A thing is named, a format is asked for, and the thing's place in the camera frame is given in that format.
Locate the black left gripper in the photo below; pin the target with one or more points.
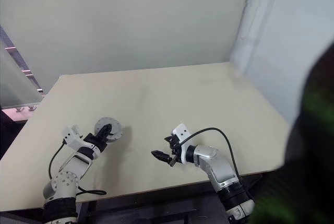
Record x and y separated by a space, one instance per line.
96 141

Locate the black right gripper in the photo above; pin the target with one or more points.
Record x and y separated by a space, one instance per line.
176 153

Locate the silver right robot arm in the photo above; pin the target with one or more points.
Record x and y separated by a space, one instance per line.
216 166

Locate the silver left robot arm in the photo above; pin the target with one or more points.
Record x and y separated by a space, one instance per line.
66 179

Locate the metal glass clamp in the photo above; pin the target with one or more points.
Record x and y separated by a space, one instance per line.
31 108
19 108

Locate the frosted glass panel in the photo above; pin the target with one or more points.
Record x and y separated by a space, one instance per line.
15 83

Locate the dark blurry foreground shape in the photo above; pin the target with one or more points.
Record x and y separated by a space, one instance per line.
308 156

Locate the white fabric backdrop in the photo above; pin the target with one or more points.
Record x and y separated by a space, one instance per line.
274 38

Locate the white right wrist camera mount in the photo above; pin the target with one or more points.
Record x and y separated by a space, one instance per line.
180 131

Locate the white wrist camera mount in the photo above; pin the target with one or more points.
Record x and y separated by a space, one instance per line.
180 131
74 136

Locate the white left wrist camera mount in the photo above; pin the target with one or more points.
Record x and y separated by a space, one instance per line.
74 136

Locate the black table frame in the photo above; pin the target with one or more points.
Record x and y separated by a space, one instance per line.
156 205

